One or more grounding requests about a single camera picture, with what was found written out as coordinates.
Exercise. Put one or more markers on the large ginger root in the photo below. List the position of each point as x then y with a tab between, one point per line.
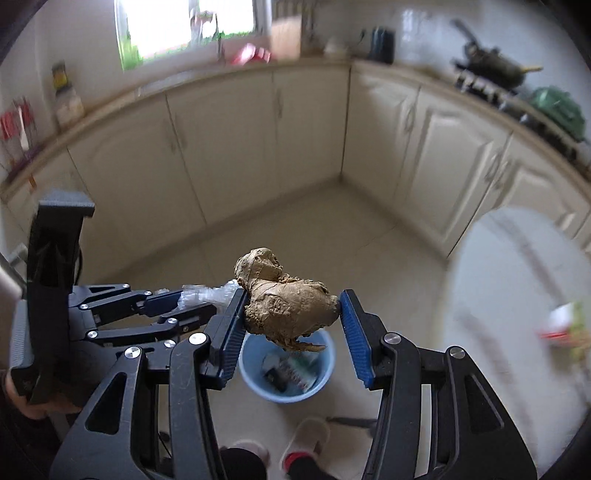
283	308

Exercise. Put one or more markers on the black gas stove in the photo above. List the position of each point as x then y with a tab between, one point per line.
520	110

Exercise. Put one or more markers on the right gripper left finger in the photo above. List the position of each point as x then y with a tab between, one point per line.
226	332

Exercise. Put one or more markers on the red white sauce packet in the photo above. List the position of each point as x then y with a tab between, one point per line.
558	334

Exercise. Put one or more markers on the white red slipper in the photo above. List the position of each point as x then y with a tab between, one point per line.
308	441

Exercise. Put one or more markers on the blue trash bin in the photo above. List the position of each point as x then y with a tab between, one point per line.
286	377

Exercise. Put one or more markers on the wooden cutting board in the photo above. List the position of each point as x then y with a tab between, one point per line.
285	38

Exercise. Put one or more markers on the clear plastic wrap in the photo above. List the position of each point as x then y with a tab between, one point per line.
220	297

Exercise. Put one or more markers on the kitchen window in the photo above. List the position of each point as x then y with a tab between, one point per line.
151	30

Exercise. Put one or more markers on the black wok with lid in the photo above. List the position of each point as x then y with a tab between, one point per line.
490	64

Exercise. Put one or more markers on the cream lower kitchen cabinets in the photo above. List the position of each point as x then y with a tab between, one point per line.
179	157

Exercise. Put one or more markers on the red basin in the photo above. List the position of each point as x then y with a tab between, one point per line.
251	53

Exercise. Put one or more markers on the green electric cooker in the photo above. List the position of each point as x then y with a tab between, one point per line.
559	107

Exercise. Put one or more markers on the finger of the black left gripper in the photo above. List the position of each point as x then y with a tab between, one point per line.
160	303

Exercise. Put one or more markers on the white marble round table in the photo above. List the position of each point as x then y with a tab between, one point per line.
512	271

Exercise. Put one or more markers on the black electric kettle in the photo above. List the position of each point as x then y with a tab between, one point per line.
382	45

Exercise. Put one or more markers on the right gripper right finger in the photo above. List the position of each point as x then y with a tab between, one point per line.
364	332

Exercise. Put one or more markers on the yellow-green snack bag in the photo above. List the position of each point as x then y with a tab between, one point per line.
578	338

